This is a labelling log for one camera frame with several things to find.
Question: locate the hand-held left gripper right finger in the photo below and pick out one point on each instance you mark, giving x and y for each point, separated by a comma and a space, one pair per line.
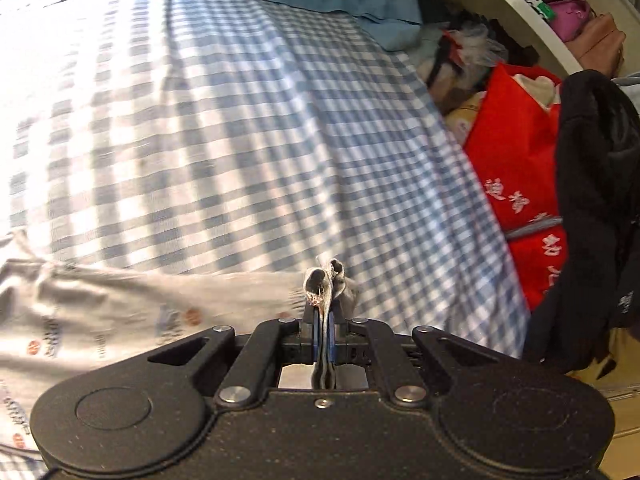
336, 340

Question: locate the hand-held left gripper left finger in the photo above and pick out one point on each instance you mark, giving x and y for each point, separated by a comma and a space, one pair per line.
312, 332

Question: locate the grey printed pants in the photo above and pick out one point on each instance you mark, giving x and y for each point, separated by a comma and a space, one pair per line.
125, 320

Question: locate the blue checked bed sheet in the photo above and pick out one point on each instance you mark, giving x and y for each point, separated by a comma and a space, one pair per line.
225, 135

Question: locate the red printed bag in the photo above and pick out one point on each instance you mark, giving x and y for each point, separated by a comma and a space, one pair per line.
515, 160

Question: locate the black jacket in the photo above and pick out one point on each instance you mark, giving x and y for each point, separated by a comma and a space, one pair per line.
595, 185

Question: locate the white shelf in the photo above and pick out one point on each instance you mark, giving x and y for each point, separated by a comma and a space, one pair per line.
515, 5

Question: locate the small green white toy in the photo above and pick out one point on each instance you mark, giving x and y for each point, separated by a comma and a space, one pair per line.
540, 8

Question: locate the brown bag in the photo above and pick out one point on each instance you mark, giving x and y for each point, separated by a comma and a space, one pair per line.
600, 42

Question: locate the pink bag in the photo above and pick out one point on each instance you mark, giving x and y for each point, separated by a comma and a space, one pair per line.
570, 17

